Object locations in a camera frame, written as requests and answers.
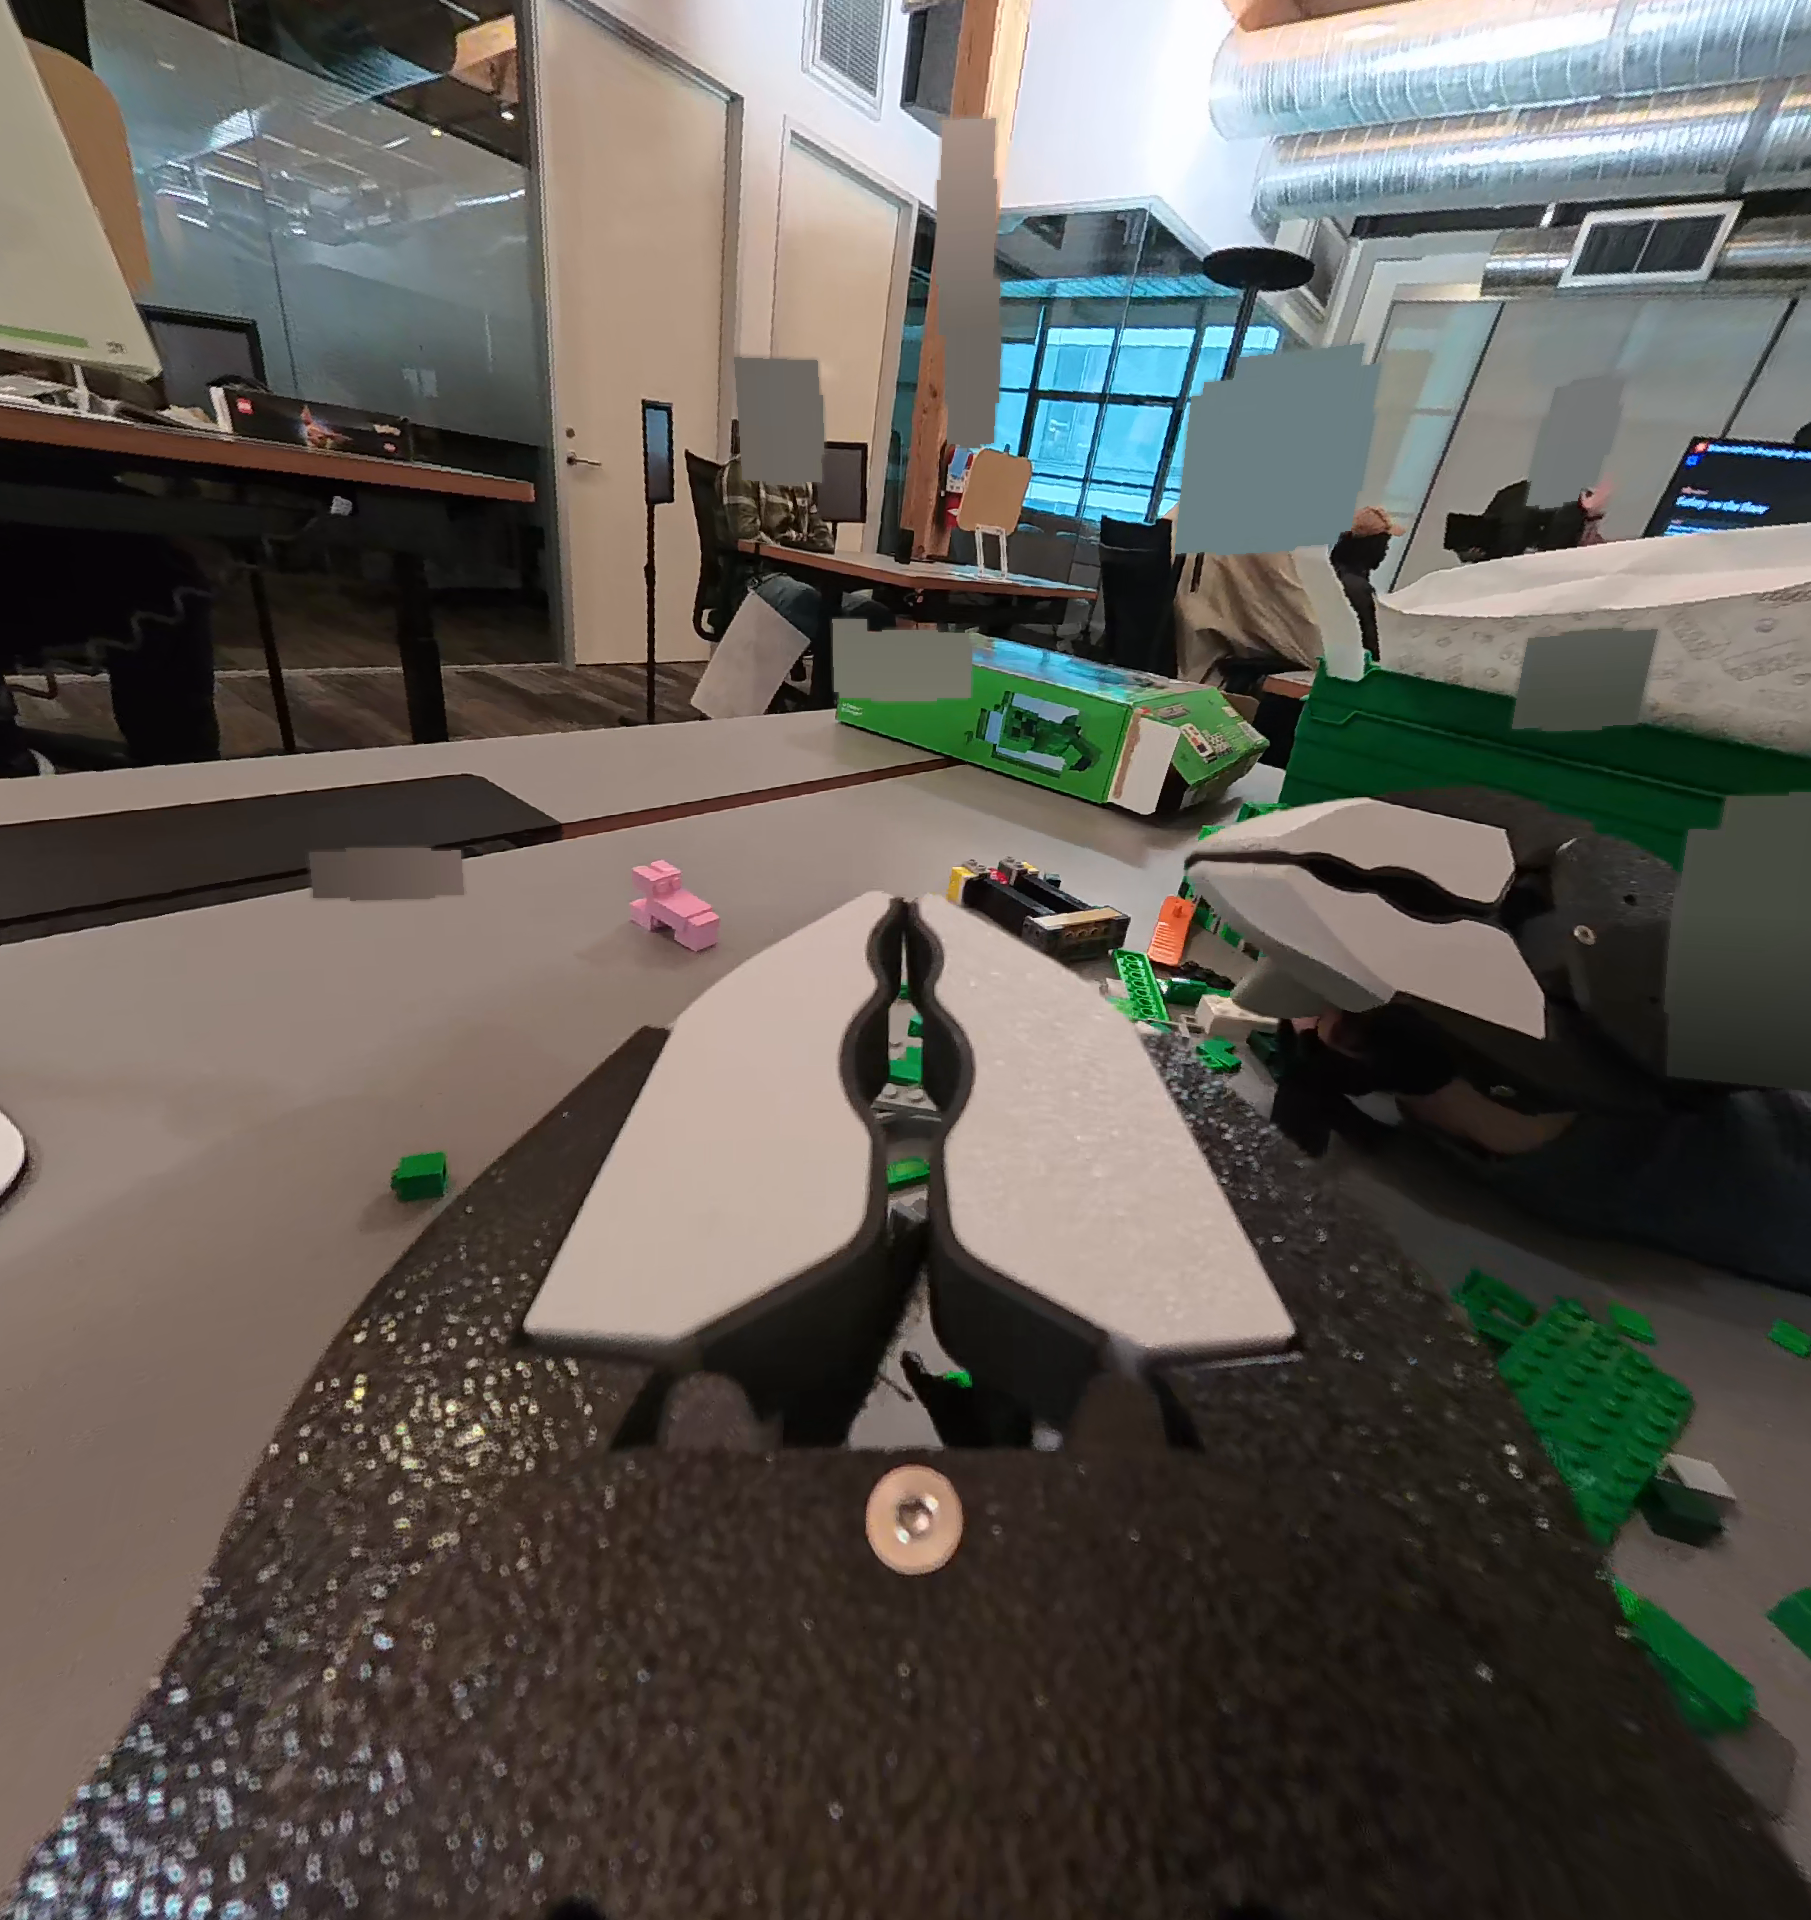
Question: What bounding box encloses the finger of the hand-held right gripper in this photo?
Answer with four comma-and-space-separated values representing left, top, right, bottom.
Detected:
1194, 861, 1553, 1039
1187, 796, 1519, 919

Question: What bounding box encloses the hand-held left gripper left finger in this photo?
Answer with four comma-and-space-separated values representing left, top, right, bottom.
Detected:
522, 892, 910, 1359

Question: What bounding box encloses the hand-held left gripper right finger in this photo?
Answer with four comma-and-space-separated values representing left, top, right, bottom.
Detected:
905, 894, 1305, 1367

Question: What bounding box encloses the person's right forearm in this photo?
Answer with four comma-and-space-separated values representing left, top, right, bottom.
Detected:
1476, 1087, 1811, 1294

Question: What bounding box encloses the grey desk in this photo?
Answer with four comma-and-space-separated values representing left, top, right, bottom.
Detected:
0, 704, 1811, 1920

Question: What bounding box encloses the wooden desk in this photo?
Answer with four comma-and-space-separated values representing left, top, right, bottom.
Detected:
741, 540, 1103, 641
0, 393, 541, 752

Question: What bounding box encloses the black desk mat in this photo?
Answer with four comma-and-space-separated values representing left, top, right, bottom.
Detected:
0, 772, 566, 940

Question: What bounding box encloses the person's right hand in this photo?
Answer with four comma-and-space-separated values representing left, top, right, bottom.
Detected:
1314, 1012, 1585, 1159

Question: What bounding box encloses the green plastic bin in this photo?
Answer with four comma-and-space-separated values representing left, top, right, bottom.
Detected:
1279, 659, 1811, 890

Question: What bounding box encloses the pink brick pig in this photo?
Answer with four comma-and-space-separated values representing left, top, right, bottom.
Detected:
630, 858, 729, 955

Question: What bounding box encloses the black brick assembly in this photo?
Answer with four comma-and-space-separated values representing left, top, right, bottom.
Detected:
951, 858, 1134, 965

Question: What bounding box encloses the green brick set box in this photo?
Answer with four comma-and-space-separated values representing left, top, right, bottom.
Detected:
835, 629, 1271, 820

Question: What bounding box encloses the pile of loose green bricks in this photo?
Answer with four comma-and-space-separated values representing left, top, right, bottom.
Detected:
392, 936, 1811, 1742

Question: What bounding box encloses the white paper bag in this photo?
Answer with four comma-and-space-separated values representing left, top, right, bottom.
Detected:
1326, 521, 1811, 752

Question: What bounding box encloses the large green baseplate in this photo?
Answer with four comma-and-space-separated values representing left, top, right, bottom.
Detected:
1497, 1297, 1697, 1547

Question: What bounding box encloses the dark monitor screen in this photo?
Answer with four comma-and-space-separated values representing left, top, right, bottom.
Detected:
1647, 434, 1811, 543

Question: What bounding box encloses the tan board stand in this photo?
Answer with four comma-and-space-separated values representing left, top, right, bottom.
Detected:
28, 37, 154, 299
963, 446, 1037, 581

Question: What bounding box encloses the large glass window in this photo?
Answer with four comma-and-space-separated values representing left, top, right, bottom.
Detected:
995, 292, 1284, 521

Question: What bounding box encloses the white hanging sheet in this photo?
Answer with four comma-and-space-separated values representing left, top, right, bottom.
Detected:
693, 589, 814, 723

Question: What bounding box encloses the black floor lamp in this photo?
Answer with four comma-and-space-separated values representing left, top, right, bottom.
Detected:
1202, 246, 1317, 394

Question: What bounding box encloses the white air vent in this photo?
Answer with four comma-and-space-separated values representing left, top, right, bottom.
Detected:
1556, 201, 1741, 290

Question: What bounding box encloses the black floor stand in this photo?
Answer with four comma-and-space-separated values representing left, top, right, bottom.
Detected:
640, 396, 681, 726

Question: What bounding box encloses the dark brick set box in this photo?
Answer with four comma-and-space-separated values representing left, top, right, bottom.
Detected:
212, 381, 414, 461

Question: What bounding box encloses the wooden pillar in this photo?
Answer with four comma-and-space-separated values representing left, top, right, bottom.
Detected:
901, 0, 1031, 565

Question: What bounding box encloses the open instruction booklet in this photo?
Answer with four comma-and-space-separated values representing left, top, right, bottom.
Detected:
0, 0, 168, 389

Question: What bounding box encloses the silver air duct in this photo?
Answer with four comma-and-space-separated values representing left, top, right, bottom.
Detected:
1254, 82, 1811, 230
1209, 0, 1811, 145

